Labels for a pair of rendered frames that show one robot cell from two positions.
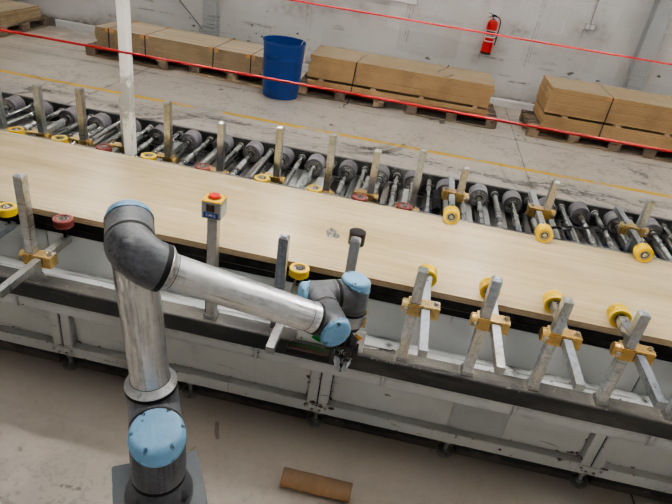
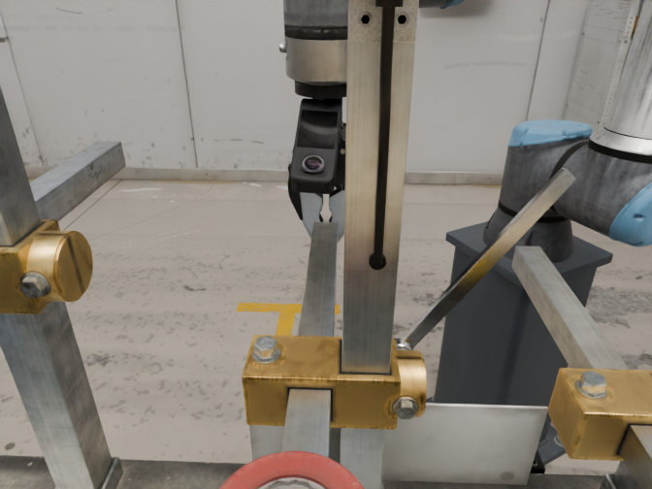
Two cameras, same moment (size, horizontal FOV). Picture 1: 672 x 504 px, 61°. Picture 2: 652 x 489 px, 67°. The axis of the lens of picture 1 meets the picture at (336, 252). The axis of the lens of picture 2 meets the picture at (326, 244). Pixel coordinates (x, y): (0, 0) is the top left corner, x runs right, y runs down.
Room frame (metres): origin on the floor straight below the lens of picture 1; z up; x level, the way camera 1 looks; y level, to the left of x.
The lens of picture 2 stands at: (2.00, -0.11, 1.12)
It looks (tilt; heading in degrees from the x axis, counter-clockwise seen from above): 28 degrees down; 177
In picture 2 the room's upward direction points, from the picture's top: straight up
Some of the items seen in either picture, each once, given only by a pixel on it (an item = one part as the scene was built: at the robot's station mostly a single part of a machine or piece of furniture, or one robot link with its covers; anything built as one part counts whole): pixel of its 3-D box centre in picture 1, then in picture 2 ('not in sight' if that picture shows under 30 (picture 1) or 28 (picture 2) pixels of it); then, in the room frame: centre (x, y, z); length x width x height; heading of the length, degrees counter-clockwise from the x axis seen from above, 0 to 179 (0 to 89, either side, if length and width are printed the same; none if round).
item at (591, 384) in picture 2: not in sight; (592, 383); (1.73, 0.11, 0.85); 0.02 x 0.02 x 0.01
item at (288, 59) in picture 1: (283, 67); not in sight; (7.43, 1.03, 0.36); 0.59 x 0.57 x 0.73; 175
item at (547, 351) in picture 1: (546, 352); not in sight; (1.64, -0.81, 0.87); 0.04 x 0.04 x 0.48; 85
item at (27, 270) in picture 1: (36, 264); not in sight; (1.79, 1.15, 0.80); 0.44 x 0.03 x 0.04; 175
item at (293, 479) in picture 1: (316, 484); not in sight; (1.58, -0.07, 0.04); 0.30 x 0.08 x 0.08; 85
